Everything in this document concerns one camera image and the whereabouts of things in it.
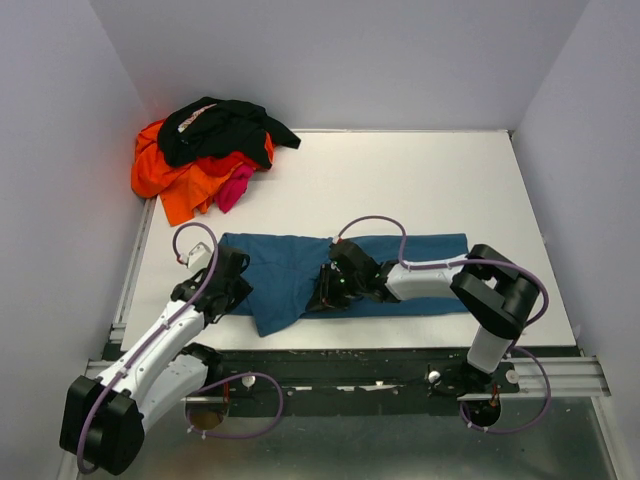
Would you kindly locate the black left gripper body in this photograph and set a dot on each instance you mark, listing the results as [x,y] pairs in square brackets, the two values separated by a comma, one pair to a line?
[237,292]

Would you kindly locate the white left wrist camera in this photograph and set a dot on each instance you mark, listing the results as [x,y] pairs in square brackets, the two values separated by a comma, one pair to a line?
[197,259]

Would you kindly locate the magenta pink t shirt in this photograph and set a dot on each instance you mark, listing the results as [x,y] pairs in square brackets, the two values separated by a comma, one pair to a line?
[233,188]

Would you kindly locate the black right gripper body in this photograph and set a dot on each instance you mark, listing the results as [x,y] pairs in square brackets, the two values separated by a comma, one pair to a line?
[353,286]

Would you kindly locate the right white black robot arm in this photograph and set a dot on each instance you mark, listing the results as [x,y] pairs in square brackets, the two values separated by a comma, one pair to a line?
[499,294]

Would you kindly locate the teal blue t shirt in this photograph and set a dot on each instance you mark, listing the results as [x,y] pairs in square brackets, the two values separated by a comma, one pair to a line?
[283,271]

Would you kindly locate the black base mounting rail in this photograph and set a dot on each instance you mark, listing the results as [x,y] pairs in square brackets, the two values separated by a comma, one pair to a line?
[482,413]

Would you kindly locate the orange t shirt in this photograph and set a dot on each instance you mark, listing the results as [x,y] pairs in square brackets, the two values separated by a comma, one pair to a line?
[183,190]

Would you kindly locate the red t shirt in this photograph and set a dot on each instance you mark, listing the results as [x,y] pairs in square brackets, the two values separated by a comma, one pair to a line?
[220,167]

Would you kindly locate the aluminium frame rail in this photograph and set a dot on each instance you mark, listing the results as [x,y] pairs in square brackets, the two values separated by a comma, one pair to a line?
[550,375]

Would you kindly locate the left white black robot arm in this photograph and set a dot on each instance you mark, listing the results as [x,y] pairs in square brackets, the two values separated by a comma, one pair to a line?
[140,375]

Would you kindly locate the black t shirt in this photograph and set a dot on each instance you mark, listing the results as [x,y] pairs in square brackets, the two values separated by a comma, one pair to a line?
[216,128]

